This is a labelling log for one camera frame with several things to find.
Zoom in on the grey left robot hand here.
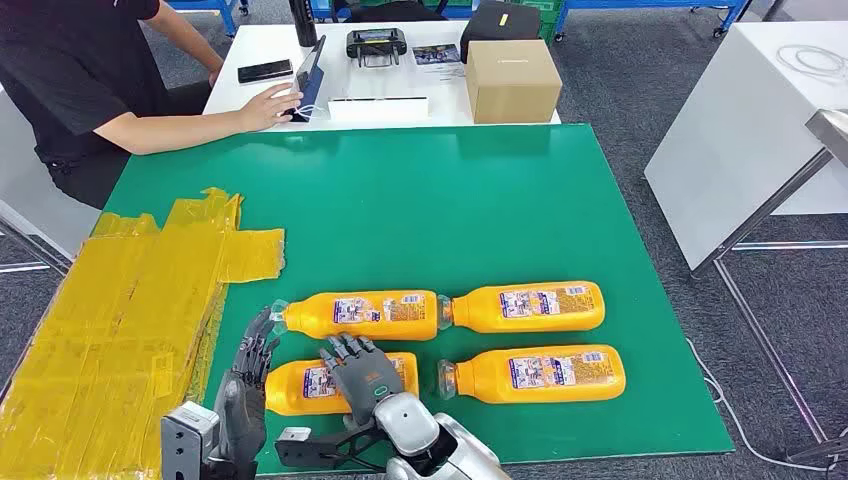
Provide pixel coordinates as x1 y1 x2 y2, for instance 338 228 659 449
210 306 284 468

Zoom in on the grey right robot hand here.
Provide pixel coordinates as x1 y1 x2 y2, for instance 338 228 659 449
319 333 407 429

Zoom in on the orange detergent bottle clear cap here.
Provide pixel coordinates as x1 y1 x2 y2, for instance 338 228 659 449
264 351 420 417
270 290 440 342
437 344 627 405
437 280 607 335

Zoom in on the black drink bottle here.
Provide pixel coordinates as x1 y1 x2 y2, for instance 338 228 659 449
288 0 320 48

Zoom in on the yellow taped cardboard sheet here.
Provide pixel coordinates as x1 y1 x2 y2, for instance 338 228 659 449
0 187 287 480

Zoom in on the flat white box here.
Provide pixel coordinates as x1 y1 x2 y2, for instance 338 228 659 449
327 96 430 124

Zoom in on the tablet in blue case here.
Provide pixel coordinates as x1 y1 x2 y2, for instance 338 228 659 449
286 34 327 124

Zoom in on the white panel desk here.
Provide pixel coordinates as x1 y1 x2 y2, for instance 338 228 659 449
0 86 101 276

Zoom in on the black smartphone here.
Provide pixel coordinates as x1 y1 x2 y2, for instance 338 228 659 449
237 58 295 85

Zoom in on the brown cardboard box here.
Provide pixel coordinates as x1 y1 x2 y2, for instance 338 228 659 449
464 39 564 126

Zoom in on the printed pamphlet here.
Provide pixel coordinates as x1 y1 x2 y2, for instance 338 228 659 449
411 43 463 66

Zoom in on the black remote controller with screen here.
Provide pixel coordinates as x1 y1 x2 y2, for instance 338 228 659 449
345 27 409 69

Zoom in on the black bag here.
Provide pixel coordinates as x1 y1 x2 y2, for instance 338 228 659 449
459 0 543 64

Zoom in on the person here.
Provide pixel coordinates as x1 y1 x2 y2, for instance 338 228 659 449
0 0 305 211

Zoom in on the green plastic crate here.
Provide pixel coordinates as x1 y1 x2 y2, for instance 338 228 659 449
513 0 566 44

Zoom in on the large white table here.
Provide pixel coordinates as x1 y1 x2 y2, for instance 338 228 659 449
643 21 848 272

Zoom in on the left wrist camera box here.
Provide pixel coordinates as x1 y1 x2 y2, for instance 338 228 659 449
160 400 221 480

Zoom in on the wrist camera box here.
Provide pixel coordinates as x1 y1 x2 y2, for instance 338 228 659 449
274 423 393 472
160 400 221 480

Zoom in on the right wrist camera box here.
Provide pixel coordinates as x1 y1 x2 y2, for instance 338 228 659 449
274 423 393 472

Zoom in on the white floor cable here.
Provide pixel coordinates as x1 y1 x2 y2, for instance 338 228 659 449
685 337 829 474

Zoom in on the blue rack frame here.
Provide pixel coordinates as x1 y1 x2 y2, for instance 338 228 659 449
555 0 753 39
165 0 250 38

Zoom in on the coiled white cable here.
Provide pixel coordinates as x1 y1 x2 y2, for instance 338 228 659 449
775 44 848 84

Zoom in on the metal table frame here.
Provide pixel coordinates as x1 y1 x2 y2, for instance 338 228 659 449
690 109 848 465

